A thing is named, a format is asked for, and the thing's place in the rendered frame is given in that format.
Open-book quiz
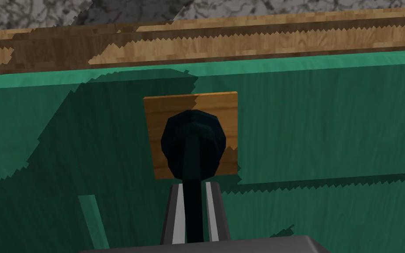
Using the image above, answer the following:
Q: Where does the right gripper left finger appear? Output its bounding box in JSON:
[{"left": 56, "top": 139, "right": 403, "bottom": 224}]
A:
[{"left": 160, "top": 183, "right": 186, "bottom": 246}]

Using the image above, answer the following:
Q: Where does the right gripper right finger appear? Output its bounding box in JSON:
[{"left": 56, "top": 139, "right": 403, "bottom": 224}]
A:
[{"left": 205, "top": 181, "right": 232, "bottom": 242}]

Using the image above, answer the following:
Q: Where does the green door leaf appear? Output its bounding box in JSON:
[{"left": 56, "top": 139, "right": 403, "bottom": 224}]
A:
[{"left": 0, "top": 49, "right": 405, "bottom": 253}]

